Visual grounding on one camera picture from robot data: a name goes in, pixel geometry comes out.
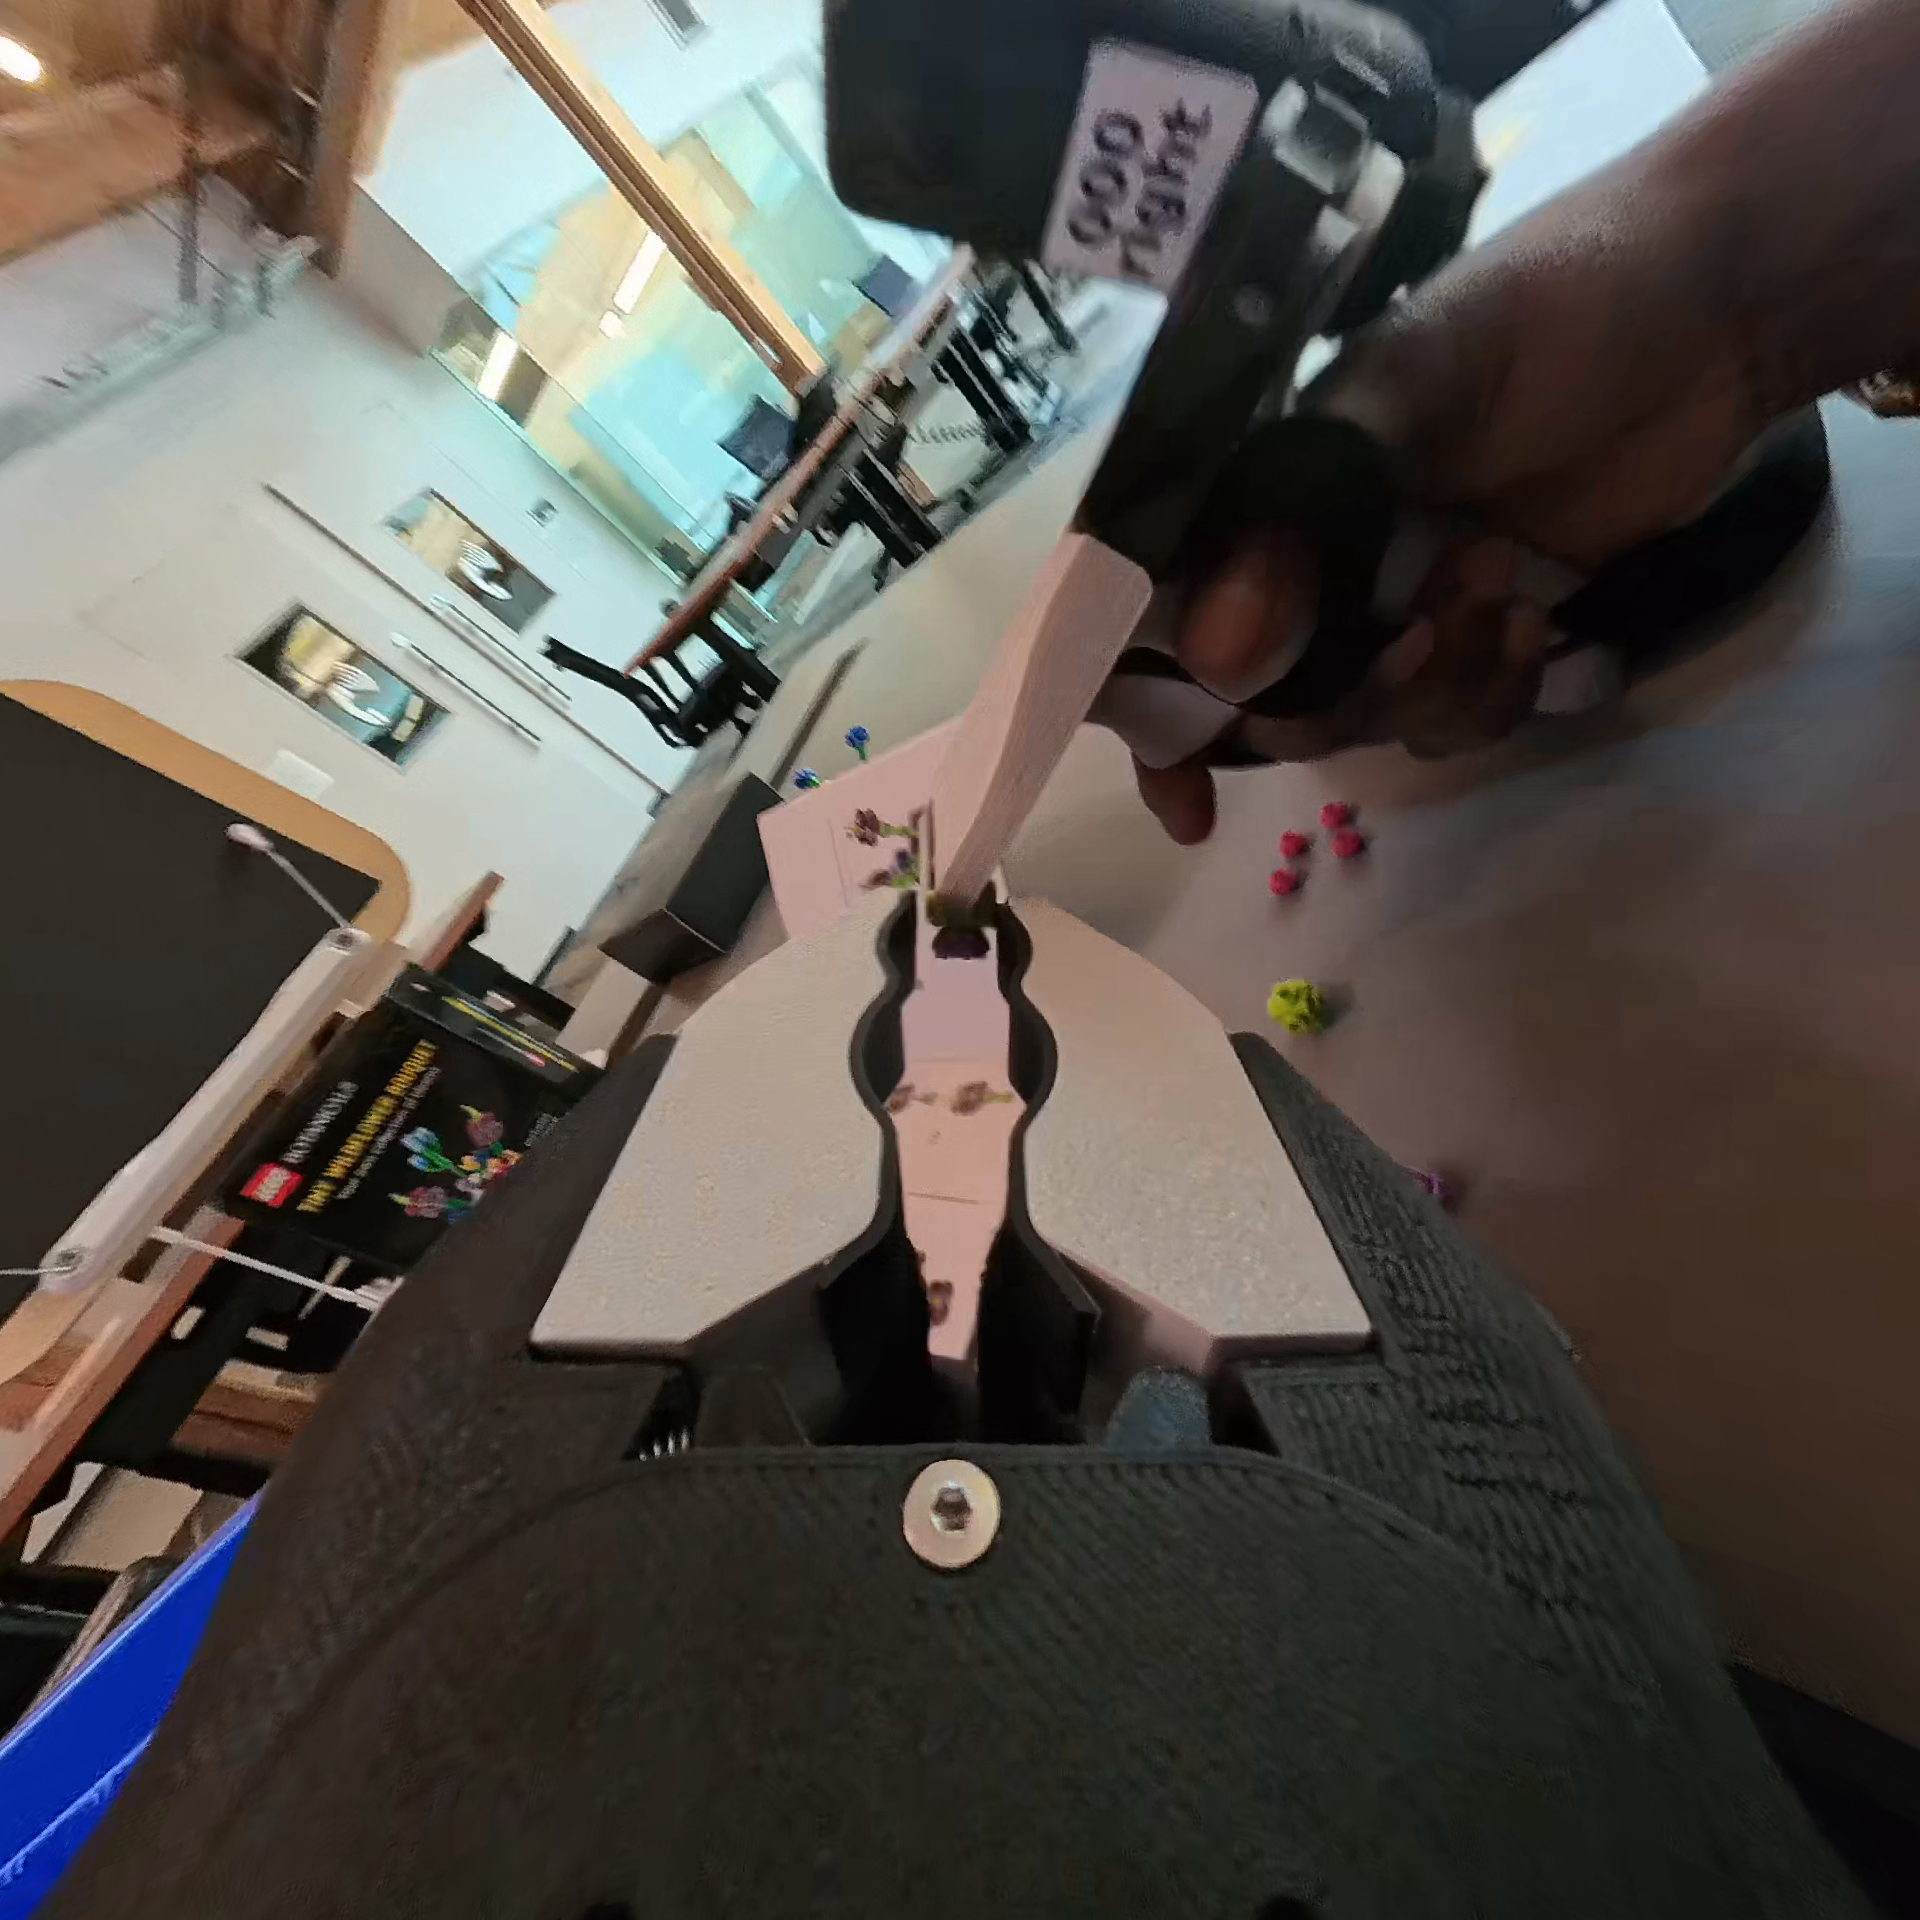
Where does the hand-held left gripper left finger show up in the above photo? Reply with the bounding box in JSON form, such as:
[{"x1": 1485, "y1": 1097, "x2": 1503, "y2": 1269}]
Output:
[{"x1": 532, "y1": 901, "x2": 937, "y2": 1412}]

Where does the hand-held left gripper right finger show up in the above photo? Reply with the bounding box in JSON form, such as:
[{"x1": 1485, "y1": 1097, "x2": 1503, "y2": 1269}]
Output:
[{"x1": 986, "y1": 901, "x2": 1373, "y2": 1412}]

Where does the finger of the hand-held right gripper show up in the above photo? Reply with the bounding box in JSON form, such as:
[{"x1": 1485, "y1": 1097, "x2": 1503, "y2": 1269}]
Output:
[
  {"x1": 924, "y1": 537, "x2": 1155, "y2": 919},
  {"x1": 1086, "y1": 674, "x2": 1237, "y2": 770}
]

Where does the white instruction booklet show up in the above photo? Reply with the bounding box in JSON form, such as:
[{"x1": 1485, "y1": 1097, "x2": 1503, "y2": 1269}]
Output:
[{"x1": 757, "y1": 731, "x2": 1050, "y2": 1381}]

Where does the matte black box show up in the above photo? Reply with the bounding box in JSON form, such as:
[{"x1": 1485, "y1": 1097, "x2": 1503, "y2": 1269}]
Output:
[{"x1": 600, "y1": 773, "x2": 785, "y2": 985}]

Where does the black glossy cardboard box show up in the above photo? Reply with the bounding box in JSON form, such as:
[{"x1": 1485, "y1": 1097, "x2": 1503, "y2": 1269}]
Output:
[{"x1": 178, "y1": 968, "x2": 600, "y2": 1321}]

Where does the blue plastic bin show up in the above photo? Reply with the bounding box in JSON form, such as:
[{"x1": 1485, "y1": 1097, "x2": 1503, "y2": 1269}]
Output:
[{"x1": 0, "y1": 1492, "x2": 263, "y2": 1920}]

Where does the grey desk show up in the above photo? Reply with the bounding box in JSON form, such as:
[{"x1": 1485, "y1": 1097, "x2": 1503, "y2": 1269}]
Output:
[{"x1": 554, "y1": 301, "x2": 1920, "y2": 1741}]

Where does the person's right hand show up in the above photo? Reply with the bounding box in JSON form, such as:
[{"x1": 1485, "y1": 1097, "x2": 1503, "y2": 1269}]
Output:
[{"x1": 1137, "y1": 0, "x2": 1920, "y2": 848}]

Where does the black office chair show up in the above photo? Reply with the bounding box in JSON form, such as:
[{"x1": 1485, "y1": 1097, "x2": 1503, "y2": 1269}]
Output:
[{"x1": 543, "y1": 617, "x2": 785, "y2": 751}]

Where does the black board on white stand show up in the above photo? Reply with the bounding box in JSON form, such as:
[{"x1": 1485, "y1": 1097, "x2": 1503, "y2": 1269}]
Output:
[{"x1": 0, "y1": 682, "x2": 413, "y2": 1412}]

